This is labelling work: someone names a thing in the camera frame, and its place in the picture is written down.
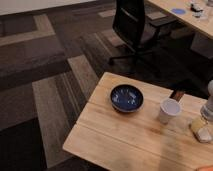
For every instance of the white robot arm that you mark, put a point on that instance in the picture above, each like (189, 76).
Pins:
(210, 90)

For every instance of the wooden desk in background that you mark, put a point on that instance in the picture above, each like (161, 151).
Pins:
(202, 25)

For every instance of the white paper cup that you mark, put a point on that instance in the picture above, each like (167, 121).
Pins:
(169, 108)

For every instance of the small items on desk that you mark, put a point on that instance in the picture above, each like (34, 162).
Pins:
(198, 9)

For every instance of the dark blue ceramic bowl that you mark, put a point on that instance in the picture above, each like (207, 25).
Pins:
(126, 98)

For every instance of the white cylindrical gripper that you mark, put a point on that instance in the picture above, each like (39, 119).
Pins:
(207, 113)

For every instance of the orange object at edge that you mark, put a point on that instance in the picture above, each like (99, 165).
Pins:
(205, 168)

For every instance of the black office chair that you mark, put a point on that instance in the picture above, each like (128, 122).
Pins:
(131, 26)

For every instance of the blue round coaster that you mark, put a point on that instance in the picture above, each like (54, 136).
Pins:
(178, 11)

